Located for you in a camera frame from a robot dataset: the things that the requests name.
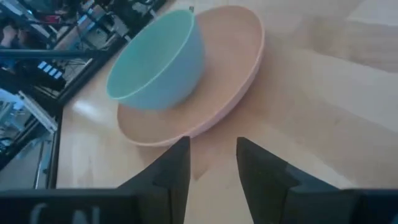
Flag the white aluminium rail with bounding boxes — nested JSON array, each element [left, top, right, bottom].
[[17, 90, 59, 133]]

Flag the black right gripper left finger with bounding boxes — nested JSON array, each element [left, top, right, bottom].
[[119, 136, 192, 224]]

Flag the black device with blue lights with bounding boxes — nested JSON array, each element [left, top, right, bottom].
[[15, 58, 68, 93]]

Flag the peach plastic plate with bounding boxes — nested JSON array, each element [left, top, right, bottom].
[[116, 4, 266, 147]]

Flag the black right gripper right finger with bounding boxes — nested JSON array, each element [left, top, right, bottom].
[[235, 136, 352, 224]]

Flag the black metal bar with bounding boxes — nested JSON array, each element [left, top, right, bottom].
[[0, 49, 100, 60]]

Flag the teal plastic bowl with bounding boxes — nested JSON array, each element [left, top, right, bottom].
[[105, 8, 206, 111]]

